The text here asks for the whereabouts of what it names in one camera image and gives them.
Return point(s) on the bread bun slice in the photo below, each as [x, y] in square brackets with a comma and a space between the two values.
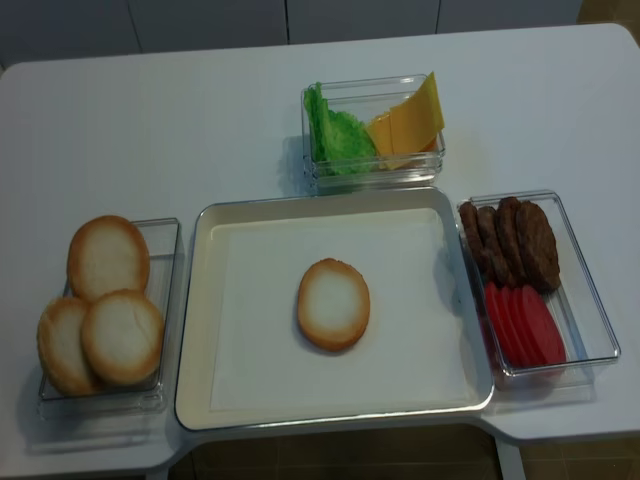
[333, 305]
[122, 337]
[60, 351]
[107, 254]

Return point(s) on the clear plastic bread container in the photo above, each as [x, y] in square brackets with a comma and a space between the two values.
[163, 238]

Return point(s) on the green lettuce leaf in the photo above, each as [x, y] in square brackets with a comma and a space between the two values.
[341, 144]

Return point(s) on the clear plastic lettuce cheese container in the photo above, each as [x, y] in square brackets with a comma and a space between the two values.
[367, 99]

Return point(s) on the flat yellow cheese slice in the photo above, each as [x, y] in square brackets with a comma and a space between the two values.
[396, 137]

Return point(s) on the upright yellow cheese slice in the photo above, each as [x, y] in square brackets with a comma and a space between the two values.
[424, 103]

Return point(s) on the leftmost brown meat patty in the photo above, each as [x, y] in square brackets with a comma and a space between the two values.
[468, 215]

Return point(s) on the brown meat patty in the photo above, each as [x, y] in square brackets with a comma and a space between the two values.
[538, 250]
[487, 229]
[468, 215]
[507, 235]

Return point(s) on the leftmost red tomato slice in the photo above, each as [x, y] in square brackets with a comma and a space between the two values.
[498, 317]

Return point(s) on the red tomato slice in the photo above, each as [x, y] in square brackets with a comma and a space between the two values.
[541, 327]
[498, 317]
[534, 357]
[504, 298]

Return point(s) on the white rectangular serving tray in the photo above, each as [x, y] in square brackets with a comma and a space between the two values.
[201, 335]

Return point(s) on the rightmost brown meat patty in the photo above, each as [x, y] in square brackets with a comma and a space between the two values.
[538, 250]

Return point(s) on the clear plastic meat tomato container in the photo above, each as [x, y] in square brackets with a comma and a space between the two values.
[589, 340]

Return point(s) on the rightmost red tomato slice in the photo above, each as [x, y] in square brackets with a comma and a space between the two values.
[541, 327]

